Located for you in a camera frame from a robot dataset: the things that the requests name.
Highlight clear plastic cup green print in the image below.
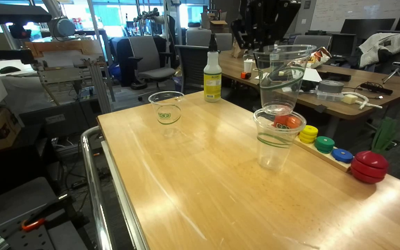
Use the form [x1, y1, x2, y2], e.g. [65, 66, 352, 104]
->
[253, 44, 317, 116]
[148, 91, 185, 138]
[253, 108, 307, 171]

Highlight grey robot arm joint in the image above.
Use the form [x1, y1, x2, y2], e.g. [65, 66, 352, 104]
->
[42, 0, 77, 39]

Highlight stack of cardboard boxes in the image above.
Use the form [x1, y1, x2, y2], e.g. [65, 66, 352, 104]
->
[201, 11, 229, 34]

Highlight stack of orange rings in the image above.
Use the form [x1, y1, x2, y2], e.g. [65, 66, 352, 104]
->
[273, 114, 302, 130]

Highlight stack of yellow rings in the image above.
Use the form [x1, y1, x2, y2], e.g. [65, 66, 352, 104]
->
[298, 125, 319, 144]

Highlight stack of green rings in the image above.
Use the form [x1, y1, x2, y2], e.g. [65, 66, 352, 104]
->
[314, 136, 336, 154]

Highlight stack of red rings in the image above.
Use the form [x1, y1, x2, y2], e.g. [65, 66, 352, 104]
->
[350, 150, 390, 184]

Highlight brown paper bag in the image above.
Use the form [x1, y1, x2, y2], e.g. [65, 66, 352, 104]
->
[231, 37, 246, 59]

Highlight grey office chair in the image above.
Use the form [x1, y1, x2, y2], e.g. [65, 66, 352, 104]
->
[293, 34, 333, 52]
[128, 35, 176, 102]

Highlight row of grey chairs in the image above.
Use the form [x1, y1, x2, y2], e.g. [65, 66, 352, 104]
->
[185, 28, 234, 52]

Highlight snack bag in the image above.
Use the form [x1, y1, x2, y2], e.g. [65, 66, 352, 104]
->
[307, 47, 333, 69]

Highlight spray bottle yellow label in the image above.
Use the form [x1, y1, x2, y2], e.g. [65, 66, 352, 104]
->
[203, 34, 223, 103]

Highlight black mesh chair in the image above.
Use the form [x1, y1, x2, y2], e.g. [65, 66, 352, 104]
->
[175, 45, 210, 95]

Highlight white sheet of paper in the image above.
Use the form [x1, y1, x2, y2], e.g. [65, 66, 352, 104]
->
[291, 67, 323, 83]

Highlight whiteboard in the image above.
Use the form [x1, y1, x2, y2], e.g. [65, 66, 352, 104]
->
[319, 0, 400, 32]

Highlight roll of grey tape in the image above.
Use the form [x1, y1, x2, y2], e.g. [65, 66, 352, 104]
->
[318, 80, 345, 94]

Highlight row of monitors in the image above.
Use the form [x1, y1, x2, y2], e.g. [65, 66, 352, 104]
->
[340, 15, 400, 40]

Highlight clear plastic box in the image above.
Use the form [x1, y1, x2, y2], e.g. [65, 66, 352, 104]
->
[316, 90, 344, 102]

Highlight grey fleece jacket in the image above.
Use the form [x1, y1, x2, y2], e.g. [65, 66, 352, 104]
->
[358, 32, 400, 69]

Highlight long wooden table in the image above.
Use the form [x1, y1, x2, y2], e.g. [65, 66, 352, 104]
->
[217, 50, 400, 139]

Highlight black power strip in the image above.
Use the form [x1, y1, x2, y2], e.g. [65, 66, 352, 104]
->
[359, 82, 394, 96]

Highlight small tripod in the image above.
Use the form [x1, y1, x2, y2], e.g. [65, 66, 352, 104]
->
[382, 60, 400, 85]

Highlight green folded plastic piece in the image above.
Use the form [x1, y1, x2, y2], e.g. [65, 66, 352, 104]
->
[372, 117, 399, 154]

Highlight black and orange clamp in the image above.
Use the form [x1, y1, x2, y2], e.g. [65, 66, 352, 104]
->
[20, 193, 71, 233]

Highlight wooden ring toy base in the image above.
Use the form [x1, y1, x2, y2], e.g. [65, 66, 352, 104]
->
[293, 135, 352, 173]

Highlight blue ring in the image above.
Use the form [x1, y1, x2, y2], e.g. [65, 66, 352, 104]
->
[331, 148, 354, 164]

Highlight aluminium profile frame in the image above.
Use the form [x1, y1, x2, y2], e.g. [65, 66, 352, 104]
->
[34, 57, 116, 114]

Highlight wooden frame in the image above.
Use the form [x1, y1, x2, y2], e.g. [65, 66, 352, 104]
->
[24, 39, 105, 59]

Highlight camera on mount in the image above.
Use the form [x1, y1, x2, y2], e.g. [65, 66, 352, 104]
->
[0, 2, 52, 65]

